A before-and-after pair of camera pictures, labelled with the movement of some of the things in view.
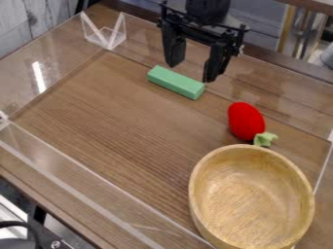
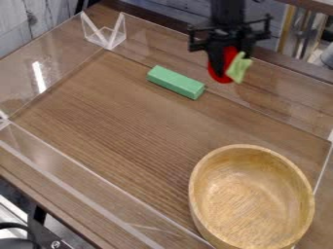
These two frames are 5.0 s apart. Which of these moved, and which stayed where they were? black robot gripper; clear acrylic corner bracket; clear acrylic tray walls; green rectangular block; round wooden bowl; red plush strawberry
Moved: red plush strawberry; black robot gripper
Stayed: round wooden bowl; clear acrylic corner bracket; clear acrylic tray walls; green rectangular block
